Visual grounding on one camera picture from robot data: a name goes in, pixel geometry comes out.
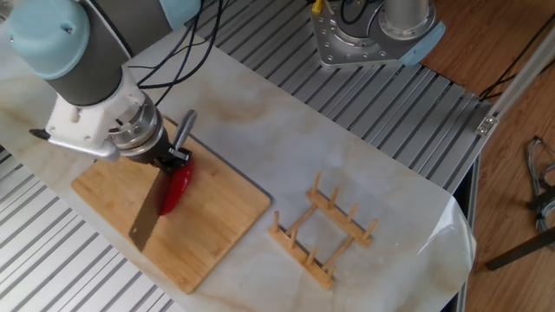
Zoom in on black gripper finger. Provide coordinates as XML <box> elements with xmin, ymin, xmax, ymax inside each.
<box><xmin>153</xmin><ymin>158</ymin><xmax>186</xmax><ymax>175</ymax></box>
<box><xmin>168</xmin><ymin>147</ymin><xmax>193</xmax><ymax>168</ymax></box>

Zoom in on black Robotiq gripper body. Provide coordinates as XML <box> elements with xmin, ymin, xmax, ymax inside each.
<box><xmin>127</xmin><ymin>129</ymin><xmax>174</xmax><ymax>168</ymax></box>

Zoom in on red chili pepper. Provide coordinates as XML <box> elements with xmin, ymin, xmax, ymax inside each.
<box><xmin>159</xmin><ymin>158</ymin><xmax>195</xmax><ymax>217</ymax></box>

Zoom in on steel cleaver knife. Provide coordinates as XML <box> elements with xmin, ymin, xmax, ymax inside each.
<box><xmin>127</xmin><ymin>108</ymin><xmax>199</xmax><ymax>253</ymax></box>

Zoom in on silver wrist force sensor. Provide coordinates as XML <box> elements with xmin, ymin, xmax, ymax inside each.
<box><xmin>108</xmin><ymin>94</ymin><xmax>164</xmax><ymax>157</ymax></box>

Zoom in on wooden cutting board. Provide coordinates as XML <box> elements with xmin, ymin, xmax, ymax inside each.
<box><xmin>70</xmin><ymin>114</ymin><xmax>273</xmax><ymax>296</ymax></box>

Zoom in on wooden peg rack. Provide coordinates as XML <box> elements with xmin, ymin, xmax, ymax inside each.
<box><xmin>267</xmin><ymin>172</ymin><xmax>379</xmax><ymax>291</ymax></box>

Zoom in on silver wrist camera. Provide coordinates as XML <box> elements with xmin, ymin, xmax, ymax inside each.
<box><xmin>29</xmin><ymin>128</ymin><xmax>121</xmax><ymax>164</ymax></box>

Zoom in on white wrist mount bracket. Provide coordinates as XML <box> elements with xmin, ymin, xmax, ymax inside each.
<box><xmin>45</xmin><ymin>64</ymin><xmax>147</xmax><ymax>146</ymax></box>

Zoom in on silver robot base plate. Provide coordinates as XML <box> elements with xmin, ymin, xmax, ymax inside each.
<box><xmin>310</xmin><ymin>3</ymin><xmax>411</xmax><ymax>68</ymax></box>

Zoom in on black floor cable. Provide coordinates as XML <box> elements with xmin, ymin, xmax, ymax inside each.
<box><xmin>479</xmin><ymin>15</ymin><xmax>555</xmax><ymax>103</ymax></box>

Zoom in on aluminium frame post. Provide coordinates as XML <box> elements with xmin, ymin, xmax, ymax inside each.
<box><xmin>474</xmin><ymin>25</ymin><xmax>555</xmax><ymax>138</ymax></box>

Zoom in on grey cable bundle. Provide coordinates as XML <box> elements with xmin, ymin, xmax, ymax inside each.
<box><xmin>526</xmin><ymin>136</ymin><xmax>555</xmax><ymax>237</ymax></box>

